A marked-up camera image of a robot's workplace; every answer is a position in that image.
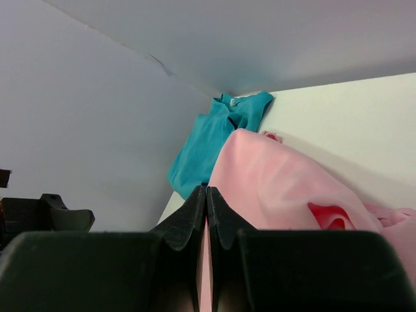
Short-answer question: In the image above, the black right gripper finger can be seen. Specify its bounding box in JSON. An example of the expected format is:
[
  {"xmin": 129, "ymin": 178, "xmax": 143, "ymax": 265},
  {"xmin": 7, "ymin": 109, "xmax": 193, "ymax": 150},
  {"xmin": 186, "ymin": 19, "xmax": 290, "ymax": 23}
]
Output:
[{"xmin": 206, "ymin": 187, "xmax": 415, "ymax": 311}]

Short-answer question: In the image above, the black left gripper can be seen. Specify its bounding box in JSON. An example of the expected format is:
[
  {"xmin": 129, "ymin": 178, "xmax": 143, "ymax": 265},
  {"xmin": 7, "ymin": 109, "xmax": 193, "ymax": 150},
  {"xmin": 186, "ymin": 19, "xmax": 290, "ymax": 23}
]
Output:
[{"xmin": 1, "ymin": 187, "xmax": 206, "ymax": 311}]

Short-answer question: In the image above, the pink t-shirt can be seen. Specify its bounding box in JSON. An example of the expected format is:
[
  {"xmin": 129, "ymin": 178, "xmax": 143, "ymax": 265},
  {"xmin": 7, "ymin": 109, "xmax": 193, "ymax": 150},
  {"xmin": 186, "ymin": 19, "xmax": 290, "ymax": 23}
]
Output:
[{"xmin": 200, "ymin": 129, "xmax": 415, "ymax": 311}]

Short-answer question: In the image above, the teal folded t-shirt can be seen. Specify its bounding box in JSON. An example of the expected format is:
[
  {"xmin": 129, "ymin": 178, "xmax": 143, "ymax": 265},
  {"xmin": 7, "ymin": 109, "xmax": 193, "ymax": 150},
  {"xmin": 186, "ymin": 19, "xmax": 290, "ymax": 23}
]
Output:
[{"xmin": 167, "ymin": 91, "xmax": 274, "ymax": 200}]

